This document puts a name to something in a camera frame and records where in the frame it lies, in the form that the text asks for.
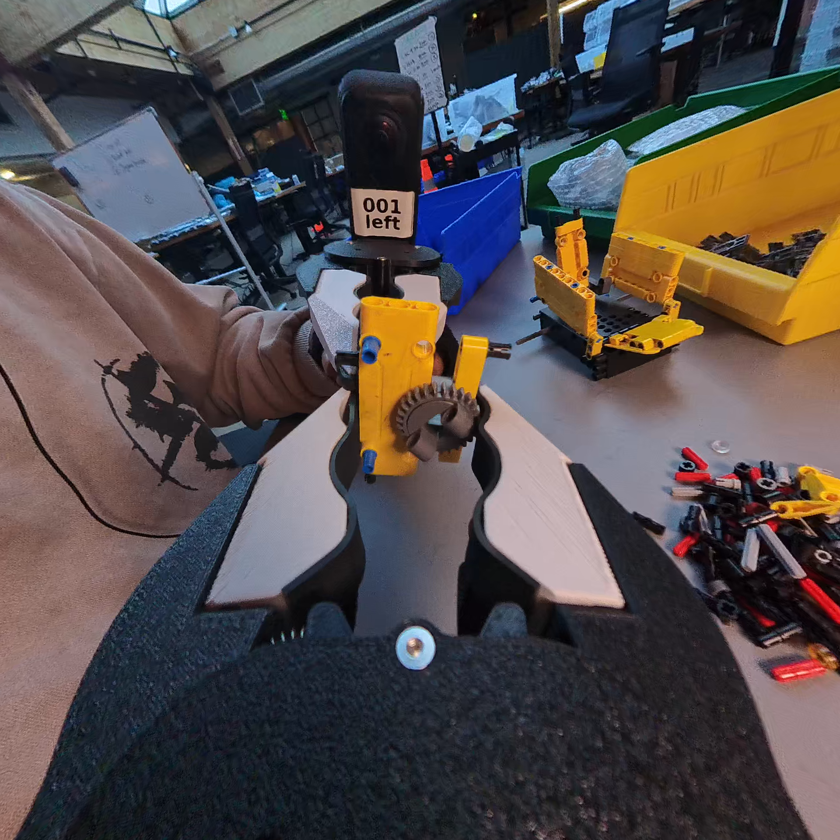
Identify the yellow black robot model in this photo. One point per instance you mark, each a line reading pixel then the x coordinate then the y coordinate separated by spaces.
pixel 564 302

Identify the pile of dark pieces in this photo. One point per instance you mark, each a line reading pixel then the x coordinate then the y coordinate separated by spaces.
pixel 768 253

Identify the blue storage bin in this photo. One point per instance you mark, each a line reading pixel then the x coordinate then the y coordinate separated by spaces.
pixel 479 223

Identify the cluttered workbench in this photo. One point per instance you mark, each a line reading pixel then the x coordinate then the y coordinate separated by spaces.
pixel 190 229

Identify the person's beige hoodie torso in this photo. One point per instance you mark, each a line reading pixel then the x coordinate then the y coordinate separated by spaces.
pixel 65 459

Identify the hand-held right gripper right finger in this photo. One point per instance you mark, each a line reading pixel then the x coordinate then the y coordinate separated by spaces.
pixel 544 525

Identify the yellow storage bin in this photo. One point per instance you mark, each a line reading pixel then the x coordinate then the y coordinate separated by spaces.
pixel 689 197

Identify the white paper cup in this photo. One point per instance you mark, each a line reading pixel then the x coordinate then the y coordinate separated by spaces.
pixel 470 138

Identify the green storage bin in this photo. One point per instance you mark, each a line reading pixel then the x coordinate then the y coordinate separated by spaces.
pixel 722 98

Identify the orange traffic cone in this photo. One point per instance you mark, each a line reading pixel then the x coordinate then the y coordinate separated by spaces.
pixel 427 177

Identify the bubble wrap bag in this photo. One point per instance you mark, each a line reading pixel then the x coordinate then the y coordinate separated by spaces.
pixel 689 128

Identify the grey desk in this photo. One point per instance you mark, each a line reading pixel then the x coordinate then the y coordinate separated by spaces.
pixel 590 426

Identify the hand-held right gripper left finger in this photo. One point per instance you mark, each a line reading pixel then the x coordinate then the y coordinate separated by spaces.
pixel 282 525

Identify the clear round stud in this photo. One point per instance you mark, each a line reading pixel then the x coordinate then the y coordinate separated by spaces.
pixel 720 446

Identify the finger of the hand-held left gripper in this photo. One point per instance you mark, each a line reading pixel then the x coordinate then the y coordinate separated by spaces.
pixel 423 289
pixel 331 315

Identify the crumpled clear plastic bag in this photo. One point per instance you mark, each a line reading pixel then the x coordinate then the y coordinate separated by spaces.
pixel 590 174

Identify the yellow gear block assembly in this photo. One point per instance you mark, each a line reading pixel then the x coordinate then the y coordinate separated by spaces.
pixel 394 367

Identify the white sign board on stand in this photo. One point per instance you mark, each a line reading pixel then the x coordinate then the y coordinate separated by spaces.
pixel 420 62

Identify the person's left forearm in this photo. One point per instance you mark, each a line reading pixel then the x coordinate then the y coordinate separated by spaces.
pixel 262 361

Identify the clear plastic box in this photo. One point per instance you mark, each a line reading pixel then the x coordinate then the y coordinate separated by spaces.
pixel 492 98

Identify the black office chair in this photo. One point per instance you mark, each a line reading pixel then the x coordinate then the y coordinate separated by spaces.
pixel 253 223
pixel 630 59

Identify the pile of small building pieces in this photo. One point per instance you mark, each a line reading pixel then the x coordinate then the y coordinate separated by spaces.
pixel 774 544

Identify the short black pin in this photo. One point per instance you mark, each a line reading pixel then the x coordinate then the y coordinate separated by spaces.
pixel 648 523

